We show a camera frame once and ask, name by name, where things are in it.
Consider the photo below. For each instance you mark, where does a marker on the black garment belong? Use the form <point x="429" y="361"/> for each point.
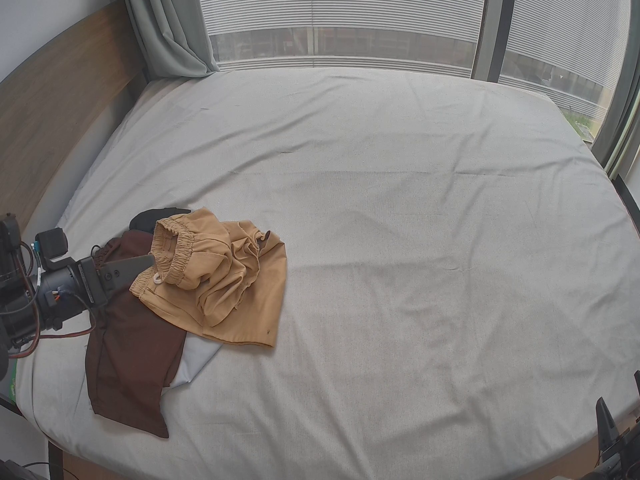
<point x="145" y="220"/>

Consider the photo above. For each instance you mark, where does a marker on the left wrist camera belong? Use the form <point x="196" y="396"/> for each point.
<point x="52" y="245"/>

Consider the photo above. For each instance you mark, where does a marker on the white garment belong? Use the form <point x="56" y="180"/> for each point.
<point x="197" y="358"/>

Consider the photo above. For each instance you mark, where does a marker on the grey-green curtain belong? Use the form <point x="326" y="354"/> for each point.
<point x="165" y="28"/>

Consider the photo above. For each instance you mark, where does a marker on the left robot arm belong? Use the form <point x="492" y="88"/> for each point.
<point x="15" y="313"/>

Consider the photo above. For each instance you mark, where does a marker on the window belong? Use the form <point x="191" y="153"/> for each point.
<point x="350" y="13"/>

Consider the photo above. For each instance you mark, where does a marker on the green printed packet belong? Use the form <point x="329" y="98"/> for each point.
<point x="13" y="388"/>

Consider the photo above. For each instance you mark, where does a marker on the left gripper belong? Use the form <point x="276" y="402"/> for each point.
<point x="75" y="288"/>

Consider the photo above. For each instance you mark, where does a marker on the bed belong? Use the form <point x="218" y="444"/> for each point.
<point x="380" y="218"/>

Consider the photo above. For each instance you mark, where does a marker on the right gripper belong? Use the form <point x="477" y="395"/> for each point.
<point x="627" y="455"/>

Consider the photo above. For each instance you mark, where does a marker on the tan shorts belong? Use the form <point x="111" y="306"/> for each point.
<point x="235" y="278"/>

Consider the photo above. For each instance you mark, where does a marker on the brown garment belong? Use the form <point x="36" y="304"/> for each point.
<point x="130" y="348"/>

